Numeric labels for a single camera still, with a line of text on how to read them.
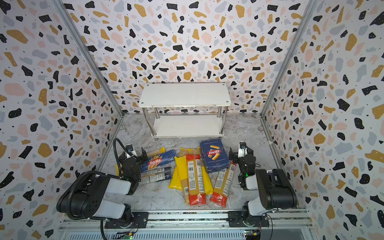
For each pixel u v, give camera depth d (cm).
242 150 79
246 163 70
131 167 68
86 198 43
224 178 85
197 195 78
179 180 85
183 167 88
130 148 75
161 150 99
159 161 90
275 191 45
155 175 86
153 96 82
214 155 90
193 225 73
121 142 72
